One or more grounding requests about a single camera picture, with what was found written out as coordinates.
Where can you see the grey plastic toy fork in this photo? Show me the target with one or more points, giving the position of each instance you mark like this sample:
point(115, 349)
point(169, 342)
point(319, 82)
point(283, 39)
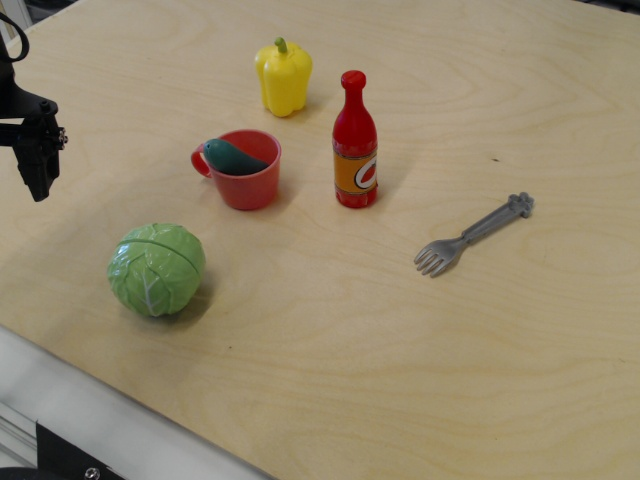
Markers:
point(437, 256)

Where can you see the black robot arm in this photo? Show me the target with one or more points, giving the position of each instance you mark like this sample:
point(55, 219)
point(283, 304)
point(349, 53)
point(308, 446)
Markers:
point(5, 65)

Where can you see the red toy ketchup bottle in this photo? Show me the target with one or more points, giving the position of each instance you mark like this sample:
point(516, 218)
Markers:
point(355, 143)

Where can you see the aluminium frame rail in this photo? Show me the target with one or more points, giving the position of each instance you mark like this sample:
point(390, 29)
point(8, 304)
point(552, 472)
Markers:
point(18, 439)

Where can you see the yellow toy bell pepper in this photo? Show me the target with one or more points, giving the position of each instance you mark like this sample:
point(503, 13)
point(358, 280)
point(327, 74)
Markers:
point(284, 70)

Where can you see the black corner bracket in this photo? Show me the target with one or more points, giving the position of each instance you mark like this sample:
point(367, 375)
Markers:
point(60, 457)

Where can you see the green toy cabbage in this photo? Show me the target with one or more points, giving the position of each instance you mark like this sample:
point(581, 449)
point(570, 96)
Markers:
point(156, 269)

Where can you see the red plastic cup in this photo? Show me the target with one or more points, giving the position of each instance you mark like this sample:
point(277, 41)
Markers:
point(248, 192)

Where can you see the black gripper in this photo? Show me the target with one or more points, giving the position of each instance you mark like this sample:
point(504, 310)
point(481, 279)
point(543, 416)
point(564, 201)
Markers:
point(26, 116)

